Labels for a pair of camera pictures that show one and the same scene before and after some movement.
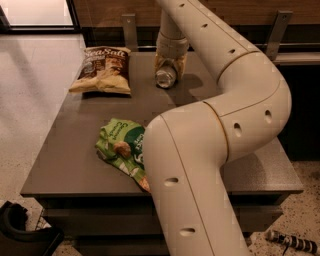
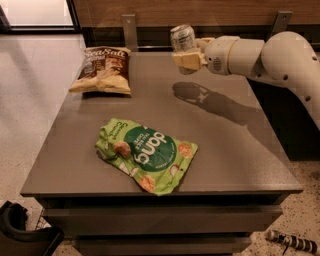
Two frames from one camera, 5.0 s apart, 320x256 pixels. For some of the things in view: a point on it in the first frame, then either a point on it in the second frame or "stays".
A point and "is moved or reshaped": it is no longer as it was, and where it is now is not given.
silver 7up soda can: (165, 77) is moved or reshaped
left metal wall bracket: (129, 22) stays
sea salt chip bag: (105, 69) stays
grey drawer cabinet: (101, 209) stays
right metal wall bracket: (279, 25) stays
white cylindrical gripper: (171, 47) -> (217, 56)
